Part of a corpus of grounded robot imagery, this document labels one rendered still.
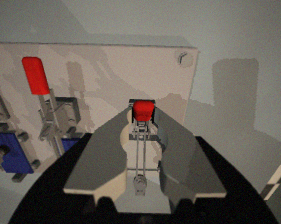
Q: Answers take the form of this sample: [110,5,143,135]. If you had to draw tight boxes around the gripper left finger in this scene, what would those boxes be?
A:
[8,106,134,224]

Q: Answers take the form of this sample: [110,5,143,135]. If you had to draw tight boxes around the blue rectangular plate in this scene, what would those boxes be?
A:
[0,130,36,174]

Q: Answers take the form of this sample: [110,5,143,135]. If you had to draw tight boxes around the blue rectangular block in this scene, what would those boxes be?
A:
[61,132,84,152]

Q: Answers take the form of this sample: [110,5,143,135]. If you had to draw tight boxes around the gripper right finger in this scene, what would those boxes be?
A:
[151,106,279,224]

